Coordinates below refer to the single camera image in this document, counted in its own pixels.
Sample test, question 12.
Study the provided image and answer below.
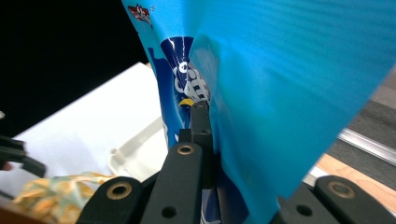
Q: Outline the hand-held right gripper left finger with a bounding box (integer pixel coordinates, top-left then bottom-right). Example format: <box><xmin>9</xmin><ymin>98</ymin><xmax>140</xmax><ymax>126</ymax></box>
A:
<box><xmin>139</xmin><ymin>101</ymin><xmax>217</xmax><ymax>224</ymax></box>

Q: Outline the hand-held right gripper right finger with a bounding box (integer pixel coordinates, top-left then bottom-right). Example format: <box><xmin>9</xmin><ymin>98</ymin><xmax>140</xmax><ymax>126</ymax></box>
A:
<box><xmin>270</xmin><ymin>183</ymin><xmax>340</xmax><ymax>224</ymax></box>

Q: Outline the dark curtain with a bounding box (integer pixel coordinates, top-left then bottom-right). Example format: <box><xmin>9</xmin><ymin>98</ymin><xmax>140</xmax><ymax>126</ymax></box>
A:
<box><xmin>0</xmin><ymin>0</ymin><xmax>149</xmax><ymax>138</ymax></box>

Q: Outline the lemon-print cloth bag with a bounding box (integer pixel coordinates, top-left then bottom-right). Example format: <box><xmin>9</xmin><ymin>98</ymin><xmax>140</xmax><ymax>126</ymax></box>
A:
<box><xmin>12</xmin><ymin>172</ymin><xmax>117</xmax><ymax>224</ymax></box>

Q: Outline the blue snack pouch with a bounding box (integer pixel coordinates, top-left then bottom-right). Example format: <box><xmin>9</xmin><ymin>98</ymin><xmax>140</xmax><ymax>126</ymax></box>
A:
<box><xmin>120</xmin><ymin>0</ymin><xmax>396</xmax><ymax>224</ymax></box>

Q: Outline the metal floor rail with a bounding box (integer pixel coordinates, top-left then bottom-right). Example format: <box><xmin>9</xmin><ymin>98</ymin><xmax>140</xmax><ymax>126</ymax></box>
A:
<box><xmin>337</xmin><ymin>127</ymin><xmax>396</xmax><ymax>166</ymax></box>

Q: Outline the white plastic tray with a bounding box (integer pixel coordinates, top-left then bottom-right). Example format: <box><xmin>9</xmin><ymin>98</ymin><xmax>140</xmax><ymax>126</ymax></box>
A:
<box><xmin>106</xmin><ymin>116</ymin><xmax>170</xmax><ymax>183</ymax></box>

